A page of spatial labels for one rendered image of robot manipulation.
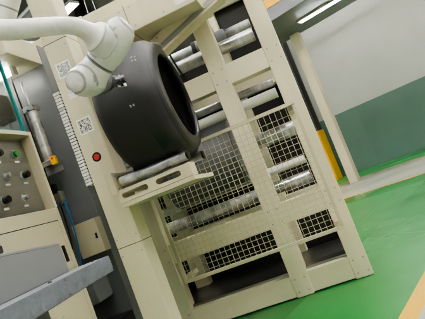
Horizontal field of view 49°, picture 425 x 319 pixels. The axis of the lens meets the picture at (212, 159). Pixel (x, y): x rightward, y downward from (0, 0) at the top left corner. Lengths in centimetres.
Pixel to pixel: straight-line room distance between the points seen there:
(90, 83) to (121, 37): 18
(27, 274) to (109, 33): 83
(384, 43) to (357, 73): 84
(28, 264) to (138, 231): 120
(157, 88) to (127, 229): 68
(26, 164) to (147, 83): 68
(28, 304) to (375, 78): 1030
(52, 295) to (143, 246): 130
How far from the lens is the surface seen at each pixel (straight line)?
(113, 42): 155
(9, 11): 297
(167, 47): 259
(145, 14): 252
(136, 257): 220
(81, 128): 227
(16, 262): 100
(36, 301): 87
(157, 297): 222
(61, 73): 235
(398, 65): 1073
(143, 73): 196
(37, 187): 224
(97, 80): 158
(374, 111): 1087
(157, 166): 204
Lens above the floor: 69
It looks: 4 degrees up
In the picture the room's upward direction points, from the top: 21 degrees counter-clockwise
